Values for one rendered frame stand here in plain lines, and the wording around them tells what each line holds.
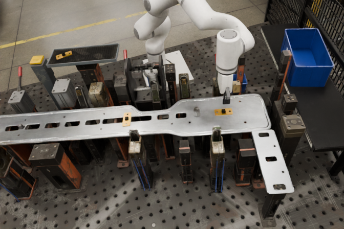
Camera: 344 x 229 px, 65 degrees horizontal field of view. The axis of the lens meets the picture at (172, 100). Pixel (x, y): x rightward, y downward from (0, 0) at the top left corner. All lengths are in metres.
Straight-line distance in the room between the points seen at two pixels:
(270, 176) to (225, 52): 0.51
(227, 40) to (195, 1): 0.22
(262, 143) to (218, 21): 0.54
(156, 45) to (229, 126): 0.75
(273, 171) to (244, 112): 0.32
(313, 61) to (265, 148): 0.61
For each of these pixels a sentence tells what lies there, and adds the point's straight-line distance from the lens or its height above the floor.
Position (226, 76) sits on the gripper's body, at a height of 1.27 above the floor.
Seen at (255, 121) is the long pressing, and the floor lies 1.00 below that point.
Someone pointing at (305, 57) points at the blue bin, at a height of 1.03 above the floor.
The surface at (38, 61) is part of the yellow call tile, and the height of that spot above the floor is 1.16.
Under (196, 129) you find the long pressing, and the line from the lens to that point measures 1.25.
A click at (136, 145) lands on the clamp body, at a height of 1.04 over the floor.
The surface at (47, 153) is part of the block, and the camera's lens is 1.34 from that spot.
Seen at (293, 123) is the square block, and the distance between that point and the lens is 1.25.
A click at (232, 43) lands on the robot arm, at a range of 1.00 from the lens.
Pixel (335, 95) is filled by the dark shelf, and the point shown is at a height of 1.03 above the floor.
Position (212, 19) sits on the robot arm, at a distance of 1.09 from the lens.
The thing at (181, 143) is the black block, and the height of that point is 0.99.
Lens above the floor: 2.01
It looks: 47 degrees down
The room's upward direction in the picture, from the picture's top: 8 degrees counter-clockwise
